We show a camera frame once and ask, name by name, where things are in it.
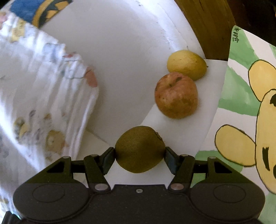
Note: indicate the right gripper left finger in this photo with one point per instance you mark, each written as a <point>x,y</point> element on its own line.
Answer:
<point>96,167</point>

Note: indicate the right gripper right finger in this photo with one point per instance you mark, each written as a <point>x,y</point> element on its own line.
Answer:
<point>181,166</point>

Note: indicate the brown kiwi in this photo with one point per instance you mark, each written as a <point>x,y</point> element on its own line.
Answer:
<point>139,149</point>

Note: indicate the colourful anime drawing sheets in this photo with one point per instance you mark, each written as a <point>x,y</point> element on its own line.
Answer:
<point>242,133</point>

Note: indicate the red apple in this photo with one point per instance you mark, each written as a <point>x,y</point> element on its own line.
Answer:
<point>176,95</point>

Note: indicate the white cartoon print cloth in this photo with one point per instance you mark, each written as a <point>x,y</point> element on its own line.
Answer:
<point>47,95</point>

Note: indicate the yellow fruit at back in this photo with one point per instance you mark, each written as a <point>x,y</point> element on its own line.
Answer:
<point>188,63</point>

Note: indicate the wooden door frame post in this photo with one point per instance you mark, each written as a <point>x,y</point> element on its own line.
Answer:
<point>212,22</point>

